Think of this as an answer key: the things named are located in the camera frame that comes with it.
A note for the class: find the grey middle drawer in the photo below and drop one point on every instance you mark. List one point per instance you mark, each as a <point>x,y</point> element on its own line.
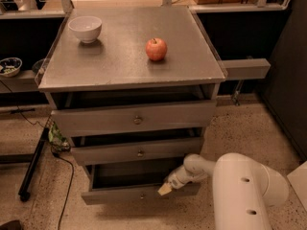
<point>137,151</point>

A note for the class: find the grey drawer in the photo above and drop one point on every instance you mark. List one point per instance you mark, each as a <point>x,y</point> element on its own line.
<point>133,118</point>
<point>133,181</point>
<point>137,151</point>

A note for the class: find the red apple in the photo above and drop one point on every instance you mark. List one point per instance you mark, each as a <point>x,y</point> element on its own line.
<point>156,49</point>

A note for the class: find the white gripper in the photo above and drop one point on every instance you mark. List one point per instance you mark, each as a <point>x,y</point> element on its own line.
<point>177,178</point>

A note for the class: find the patterned small bowl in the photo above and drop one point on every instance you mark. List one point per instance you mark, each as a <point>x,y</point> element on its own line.
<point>10,66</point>

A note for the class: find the white floor panel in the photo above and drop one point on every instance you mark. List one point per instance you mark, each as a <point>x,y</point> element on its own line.
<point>298,180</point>

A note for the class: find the grey bottom drawer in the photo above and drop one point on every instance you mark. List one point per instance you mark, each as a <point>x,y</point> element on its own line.
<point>133,181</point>

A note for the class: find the grey side shelf beam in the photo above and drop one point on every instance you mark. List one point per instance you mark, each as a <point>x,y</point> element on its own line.
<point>246,69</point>

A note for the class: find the grey drawer cabinet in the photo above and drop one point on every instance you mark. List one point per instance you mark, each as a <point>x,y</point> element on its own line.
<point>115,70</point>

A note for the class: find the green snack bag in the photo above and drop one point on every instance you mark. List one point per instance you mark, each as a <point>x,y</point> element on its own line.
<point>58,142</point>

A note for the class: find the white ceramic bowl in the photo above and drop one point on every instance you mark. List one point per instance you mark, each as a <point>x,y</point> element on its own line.
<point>85,28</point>

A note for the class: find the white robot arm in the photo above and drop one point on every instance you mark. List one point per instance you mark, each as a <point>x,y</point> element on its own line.
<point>243,189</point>

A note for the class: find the grey top drawer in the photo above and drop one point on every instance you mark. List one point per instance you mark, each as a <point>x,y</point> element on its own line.
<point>133,118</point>

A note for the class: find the black metal bar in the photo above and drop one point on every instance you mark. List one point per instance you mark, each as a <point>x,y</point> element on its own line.
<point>23,193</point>

